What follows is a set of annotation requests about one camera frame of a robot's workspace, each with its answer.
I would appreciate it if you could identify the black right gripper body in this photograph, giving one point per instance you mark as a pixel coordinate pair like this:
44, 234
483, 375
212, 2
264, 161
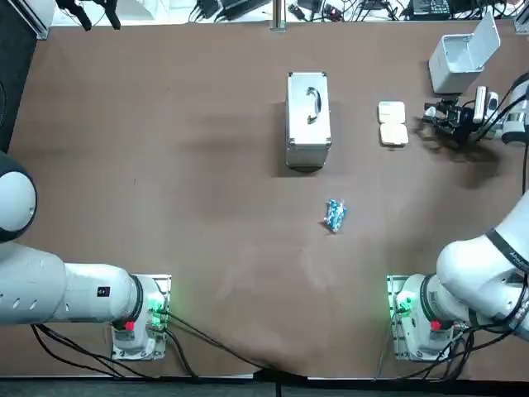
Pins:
463, 126

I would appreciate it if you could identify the small white medicine bottle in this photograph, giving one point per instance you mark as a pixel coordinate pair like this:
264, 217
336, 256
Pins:
430, 111

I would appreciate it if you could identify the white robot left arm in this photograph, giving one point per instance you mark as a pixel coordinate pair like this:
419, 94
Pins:
62, 289

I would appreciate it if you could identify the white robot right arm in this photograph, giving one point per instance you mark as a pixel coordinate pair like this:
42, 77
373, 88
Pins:
467, 269

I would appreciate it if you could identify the white open pill box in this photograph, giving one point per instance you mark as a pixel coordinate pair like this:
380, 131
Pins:
392, 132

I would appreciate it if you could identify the white lidded plastic bin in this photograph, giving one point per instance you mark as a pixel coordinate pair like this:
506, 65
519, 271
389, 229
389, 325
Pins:
448, 78

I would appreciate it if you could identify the black labelled power adapter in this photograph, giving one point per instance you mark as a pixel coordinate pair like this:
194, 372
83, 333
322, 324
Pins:
430, 6

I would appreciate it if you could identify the grey power adapter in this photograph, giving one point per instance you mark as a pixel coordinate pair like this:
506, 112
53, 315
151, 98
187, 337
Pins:
244, 4

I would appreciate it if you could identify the silver aluminium first-aid case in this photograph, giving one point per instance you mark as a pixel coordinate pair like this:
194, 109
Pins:
308, 124

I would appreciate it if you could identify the blue pill blister packet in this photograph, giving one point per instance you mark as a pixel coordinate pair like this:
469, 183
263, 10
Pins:
335, 215

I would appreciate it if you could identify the black plug with red light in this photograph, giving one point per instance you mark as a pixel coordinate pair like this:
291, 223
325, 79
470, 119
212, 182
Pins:
332, 13
296, 9

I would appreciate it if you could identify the aluminium corner post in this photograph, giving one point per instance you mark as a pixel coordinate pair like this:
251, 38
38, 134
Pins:
35, 18
521, 20

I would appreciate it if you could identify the aluminium frame post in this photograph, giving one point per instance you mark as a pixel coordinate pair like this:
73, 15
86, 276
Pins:
277, 16

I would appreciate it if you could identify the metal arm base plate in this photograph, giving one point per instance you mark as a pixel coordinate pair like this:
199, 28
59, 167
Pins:
164, 285
392, 297

